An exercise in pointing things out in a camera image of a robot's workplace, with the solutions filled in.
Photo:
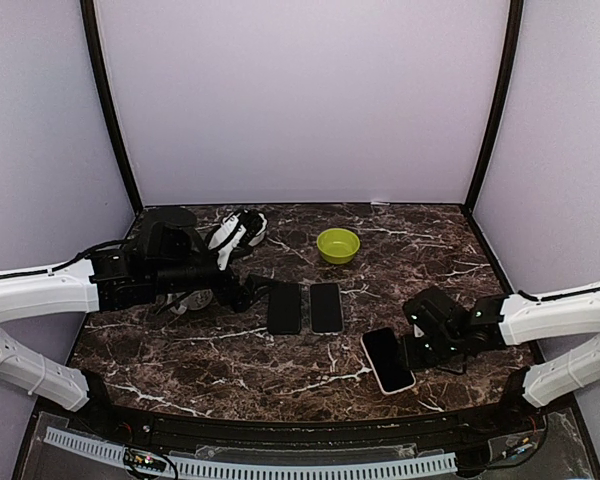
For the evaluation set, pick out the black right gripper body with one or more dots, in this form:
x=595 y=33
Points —
x=438 y=353

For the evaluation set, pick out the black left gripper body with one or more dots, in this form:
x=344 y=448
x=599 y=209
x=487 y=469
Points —
x=178 y=277

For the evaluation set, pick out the black smartphone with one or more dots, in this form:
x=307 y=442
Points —
x=284 y=309

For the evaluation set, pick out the black phone with purple edge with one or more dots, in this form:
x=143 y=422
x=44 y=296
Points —
x=326 y=307

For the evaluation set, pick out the clear magsafe phone case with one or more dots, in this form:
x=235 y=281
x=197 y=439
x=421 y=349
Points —
x=311 y=310

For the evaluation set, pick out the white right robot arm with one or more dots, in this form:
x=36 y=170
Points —
x=508 y=320

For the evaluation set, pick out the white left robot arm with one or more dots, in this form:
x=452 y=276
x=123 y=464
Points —
x=92 y=281

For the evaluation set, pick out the white patterned mug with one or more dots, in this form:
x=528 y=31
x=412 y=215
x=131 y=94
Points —
x=180 y=304

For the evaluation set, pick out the white fluted ceramic bowl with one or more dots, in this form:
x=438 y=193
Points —
x=255 y=226

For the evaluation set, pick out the green plastic bowl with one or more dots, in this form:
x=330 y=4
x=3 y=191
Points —
x=338 y=246

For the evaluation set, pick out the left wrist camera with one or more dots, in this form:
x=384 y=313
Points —
x=224 y=240

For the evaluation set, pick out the black front rail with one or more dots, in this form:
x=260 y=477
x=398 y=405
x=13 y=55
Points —
x=462 y=429

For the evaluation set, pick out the white slotted cable duct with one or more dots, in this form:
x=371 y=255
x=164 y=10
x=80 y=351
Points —
x=146 y=464

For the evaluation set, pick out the black frame post left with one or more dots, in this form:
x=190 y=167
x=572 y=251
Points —
x=108 y=109

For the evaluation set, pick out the black frame post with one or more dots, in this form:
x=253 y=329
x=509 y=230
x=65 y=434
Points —
x=108 y=109
x=501 y=89

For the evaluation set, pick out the black frame post right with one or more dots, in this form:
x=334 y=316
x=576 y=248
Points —
x=501 y=89

